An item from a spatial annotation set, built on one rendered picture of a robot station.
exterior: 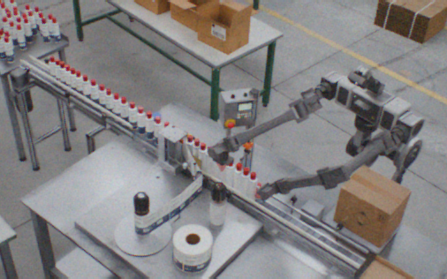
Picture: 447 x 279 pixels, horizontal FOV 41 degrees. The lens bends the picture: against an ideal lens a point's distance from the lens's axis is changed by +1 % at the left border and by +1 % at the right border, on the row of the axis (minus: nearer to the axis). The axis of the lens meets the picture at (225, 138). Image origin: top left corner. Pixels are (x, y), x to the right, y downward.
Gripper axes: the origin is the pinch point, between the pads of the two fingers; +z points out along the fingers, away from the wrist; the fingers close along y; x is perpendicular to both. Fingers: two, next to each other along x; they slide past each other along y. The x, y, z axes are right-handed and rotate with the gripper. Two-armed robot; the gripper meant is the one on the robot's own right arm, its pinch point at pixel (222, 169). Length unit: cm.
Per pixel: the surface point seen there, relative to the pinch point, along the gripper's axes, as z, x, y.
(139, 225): 22, -43, -20
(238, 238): 31.9, -8.2, 20.3
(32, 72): 31, 22, -188
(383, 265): 35, 30, 88
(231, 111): -21.5, 21.3, -11.6
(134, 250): 32, -50, -17
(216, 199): 8.6, -11.7, 6.2
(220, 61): 37, 138, -105
